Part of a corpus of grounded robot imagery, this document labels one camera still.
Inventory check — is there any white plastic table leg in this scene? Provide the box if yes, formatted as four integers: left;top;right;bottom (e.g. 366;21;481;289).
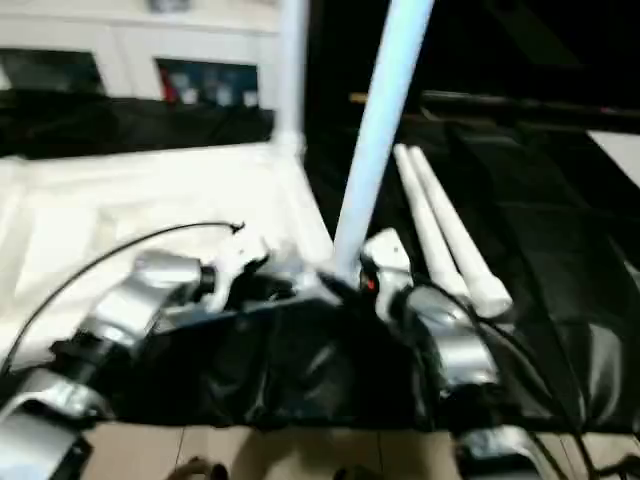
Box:
330;0;437;288
392;145;471;299
277;0;310;158
408;148;516;315

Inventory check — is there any white plastic table top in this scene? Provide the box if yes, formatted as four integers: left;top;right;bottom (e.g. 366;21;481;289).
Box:
0;140;337;346

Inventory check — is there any black work mat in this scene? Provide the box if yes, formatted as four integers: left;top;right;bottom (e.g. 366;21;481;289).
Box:
0;90;640;433

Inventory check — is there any dark left robot foot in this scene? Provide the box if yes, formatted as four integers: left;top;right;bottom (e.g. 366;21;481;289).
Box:
170;456;229;480

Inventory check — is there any red bottle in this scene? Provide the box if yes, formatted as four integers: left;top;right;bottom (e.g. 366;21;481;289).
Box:
160;70;181;105

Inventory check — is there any white flat board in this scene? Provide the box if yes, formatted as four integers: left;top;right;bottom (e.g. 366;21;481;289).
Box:
588;130;640;193

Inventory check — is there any white cabinet with glass doors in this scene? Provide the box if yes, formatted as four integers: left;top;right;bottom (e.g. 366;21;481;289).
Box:
0;0;283;109

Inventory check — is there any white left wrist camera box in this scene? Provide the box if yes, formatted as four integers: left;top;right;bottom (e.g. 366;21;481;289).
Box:
212;236;301;301

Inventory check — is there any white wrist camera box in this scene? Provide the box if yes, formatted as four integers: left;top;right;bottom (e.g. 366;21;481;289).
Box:
212;236;301;301
358;228;414;303

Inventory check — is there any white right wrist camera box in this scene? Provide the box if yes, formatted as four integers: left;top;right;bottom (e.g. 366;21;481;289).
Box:
358;228;414;303

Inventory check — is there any black rail bar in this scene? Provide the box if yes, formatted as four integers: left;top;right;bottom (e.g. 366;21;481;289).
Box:
420;90;640;119

